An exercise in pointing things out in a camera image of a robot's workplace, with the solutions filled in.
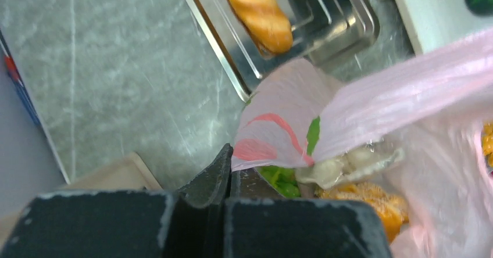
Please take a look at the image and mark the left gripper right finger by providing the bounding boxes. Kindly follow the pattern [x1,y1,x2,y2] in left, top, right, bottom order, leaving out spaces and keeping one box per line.
[221,167,392,257]

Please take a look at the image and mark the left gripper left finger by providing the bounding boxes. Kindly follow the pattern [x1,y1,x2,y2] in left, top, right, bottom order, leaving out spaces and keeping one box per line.
[1,144,233,257]

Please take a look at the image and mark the pink plastic grocery bag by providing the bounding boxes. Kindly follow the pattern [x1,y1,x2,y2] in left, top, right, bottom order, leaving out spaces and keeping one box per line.
[231,29,492,257]

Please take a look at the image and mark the orange breaded food piece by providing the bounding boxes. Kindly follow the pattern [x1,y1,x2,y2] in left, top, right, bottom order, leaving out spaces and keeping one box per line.
[315,182,409,243]

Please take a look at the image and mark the green cabbage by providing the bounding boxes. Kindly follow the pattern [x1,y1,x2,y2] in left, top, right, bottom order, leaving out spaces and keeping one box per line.
[258,166,301,198]

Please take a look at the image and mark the beige canvas tote bag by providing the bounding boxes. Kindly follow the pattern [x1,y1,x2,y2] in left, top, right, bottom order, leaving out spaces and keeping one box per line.
[47,152,162,196]

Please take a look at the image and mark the clear wrapped dumplings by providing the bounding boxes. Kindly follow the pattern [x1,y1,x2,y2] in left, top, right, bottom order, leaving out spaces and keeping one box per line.
[295,146,405,189]

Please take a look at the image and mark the metal baking tray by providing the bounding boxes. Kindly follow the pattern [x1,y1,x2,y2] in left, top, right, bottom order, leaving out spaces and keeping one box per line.
[186,0,380,100]

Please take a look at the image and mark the bread loaf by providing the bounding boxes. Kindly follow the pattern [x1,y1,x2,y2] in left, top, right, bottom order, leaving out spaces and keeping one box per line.
[228,0,294,55]

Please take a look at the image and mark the white two-tier shelf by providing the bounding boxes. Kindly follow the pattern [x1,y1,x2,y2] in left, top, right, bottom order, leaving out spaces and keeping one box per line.
[395,0,492,55]

